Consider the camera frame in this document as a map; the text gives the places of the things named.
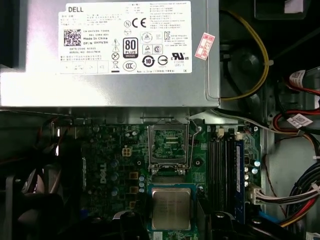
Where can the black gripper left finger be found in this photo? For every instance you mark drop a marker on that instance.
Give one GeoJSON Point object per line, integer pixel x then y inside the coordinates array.
{"type": "Point", "coordinates": [128, 227]}

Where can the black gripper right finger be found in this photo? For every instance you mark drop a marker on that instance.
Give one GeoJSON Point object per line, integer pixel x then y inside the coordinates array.
{"type": "Point", "coordinates": [224, 225]}

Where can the white power connector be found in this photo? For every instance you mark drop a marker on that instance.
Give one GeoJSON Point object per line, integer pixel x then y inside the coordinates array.
{"type": "Point", "coordinates": [256, 196]}

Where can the RAM slot with white clips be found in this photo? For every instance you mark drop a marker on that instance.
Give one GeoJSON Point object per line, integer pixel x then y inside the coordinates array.
{"type": "Point", "coordinates": [220, 175]}

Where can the metal socket cover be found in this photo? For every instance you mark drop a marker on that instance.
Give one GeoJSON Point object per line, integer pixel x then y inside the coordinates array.
{"type": "Point", "coordinates": [149, 145]}

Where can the green motherboard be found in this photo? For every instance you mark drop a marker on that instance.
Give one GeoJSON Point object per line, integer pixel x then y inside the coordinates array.
{"type": "Point", "coordinates": [117, 140]}

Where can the black PC case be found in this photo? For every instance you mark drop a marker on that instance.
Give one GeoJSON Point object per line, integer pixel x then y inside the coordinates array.
{"type": "Point", "coordinates": [287, 155]}

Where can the black case fan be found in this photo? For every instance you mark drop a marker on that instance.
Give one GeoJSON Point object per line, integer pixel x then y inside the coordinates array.
{"type": "Point", "coordinates": [30, 212]}

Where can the grey power supply unit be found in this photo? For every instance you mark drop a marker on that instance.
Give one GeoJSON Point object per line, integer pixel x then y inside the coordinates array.
{"type": "Point", "coordinates": [37, 87]}

